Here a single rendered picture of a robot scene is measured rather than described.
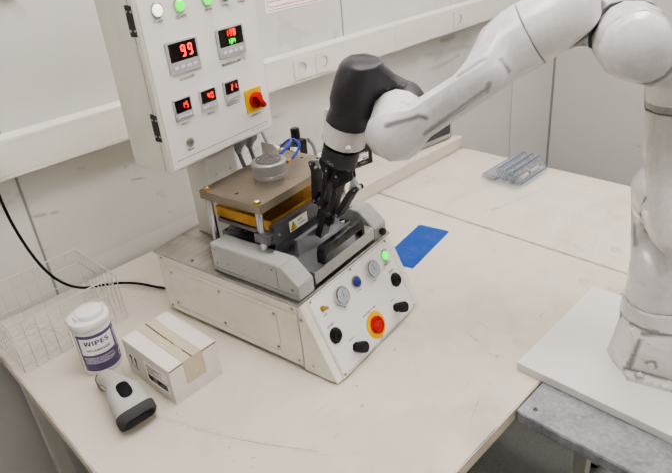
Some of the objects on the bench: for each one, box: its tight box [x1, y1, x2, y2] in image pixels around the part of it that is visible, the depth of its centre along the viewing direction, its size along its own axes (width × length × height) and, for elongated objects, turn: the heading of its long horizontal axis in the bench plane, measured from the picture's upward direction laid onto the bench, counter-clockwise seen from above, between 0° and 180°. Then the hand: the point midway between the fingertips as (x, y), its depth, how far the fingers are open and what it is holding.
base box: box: [157, 235, 419, 384], centre depth 149 cm, size 54×38×17 cm
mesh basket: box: [0, 249, 128, 373], centre depth 150 cm, size 22×26×13 cm
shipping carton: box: [121, 312, 222, 405], centre depth 132 cm, size 19×13×9 cm
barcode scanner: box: [95, 369, 157, 432], centre depth 124 cm, size 20×8×8 cm, turn 54°
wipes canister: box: [67, 301, 122, 375], centre depth 135 cm, size 9×9×15 cm
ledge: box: [343, 135, 463, 201], centre depth 220 cm, size 30×84×4 cm, turn 144°
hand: (324, 222), depth 131 cm, fingers closed, pressing on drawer
